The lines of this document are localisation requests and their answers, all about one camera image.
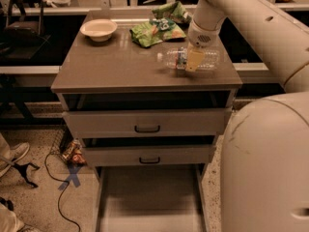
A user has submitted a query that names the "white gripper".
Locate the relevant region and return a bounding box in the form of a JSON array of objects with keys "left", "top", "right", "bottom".
[{"left": 185, "top": 18, "right": 221, "bottom": 72}]

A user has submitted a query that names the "clear plastic water bottle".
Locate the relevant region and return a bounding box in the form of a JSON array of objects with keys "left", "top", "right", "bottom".
[{"left": 156, "top": 47, "right": 220, "bottom": 72}]

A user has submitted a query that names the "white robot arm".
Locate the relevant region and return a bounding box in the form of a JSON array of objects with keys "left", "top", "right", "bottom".
[{"left": 188, "top": 0, "right": 309, "bottom": 232}]

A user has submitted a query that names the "grey drawer cabinet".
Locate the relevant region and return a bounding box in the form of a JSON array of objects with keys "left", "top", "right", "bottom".
[{"left": 50, "top": 7, "right": 244, "bottom": 232}]

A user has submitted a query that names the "open bottom drawer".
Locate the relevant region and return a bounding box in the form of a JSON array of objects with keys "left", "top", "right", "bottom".
[{"left": 94, "top": 165, "right": 210, "bottom": 232}]

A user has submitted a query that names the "green chip bag rear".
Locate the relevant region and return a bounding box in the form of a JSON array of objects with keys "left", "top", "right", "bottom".
[{"left": 152, "top": 1, "right": 192, "bottom": 24}]

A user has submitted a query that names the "green chip bag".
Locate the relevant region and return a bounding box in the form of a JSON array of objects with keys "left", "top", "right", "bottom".
[
  {"left": 129, "top": 18, "right": 186, "bottom": 48},
  {"left": 152, "top": 1, "right": 192, "bottom": 24}
]

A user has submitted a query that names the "green chip bag front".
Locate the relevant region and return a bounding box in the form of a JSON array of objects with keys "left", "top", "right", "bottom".
[{"left": 129, "top": 18, "right": 186, "bottom": 48}]

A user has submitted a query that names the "white bowl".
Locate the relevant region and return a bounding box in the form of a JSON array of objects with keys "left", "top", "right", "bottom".
[{"left": 80, "top": 19, "right": 118, "bottom": 43}]

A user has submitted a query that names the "snack packet on floor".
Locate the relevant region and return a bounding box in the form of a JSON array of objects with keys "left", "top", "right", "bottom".
[{"left": 62, "top": 139, "right": 86, "bottom": 165}]

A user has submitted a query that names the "blue tape cross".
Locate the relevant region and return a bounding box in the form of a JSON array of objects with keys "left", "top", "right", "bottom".
[{"left": 58, "top": 164, "right": 82, "bottom": 190}]

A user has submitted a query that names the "black chair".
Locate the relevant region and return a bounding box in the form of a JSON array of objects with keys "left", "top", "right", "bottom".
[{"left": 0, "top": 0, "right": 49, "bottom": 62}]

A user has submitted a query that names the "black stand foot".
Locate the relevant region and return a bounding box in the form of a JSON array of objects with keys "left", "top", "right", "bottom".
[{"left": 0, "top": 156, "right": 40, "bottom": 188}]

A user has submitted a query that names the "top drawer with black handle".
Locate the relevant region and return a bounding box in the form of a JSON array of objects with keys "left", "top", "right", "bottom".
[{"left": 64, "top": 108, "right": 232, "bottom": 139}]

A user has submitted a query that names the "drawer with black handle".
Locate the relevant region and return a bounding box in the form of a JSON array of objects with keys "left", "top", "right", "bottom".
[
  {"left": 82, "top": 145, "right": 215, "bottom": 166},
  {"left": 64, "top": 108, "right": 232, "bottom": 139}
]

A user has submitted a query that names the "middle drawer with black handle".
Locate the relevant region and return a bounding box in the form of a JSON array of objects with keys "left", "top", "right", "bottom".
[{"left": 82, "top": 145, "right": 215, "bottom": 166}]

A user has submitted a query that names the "black floor cable left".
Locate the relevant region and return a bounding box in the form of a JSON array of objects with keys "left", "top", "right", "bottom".
[{"left": 43, "top": 150, "right": 83, "bottom": 232}]

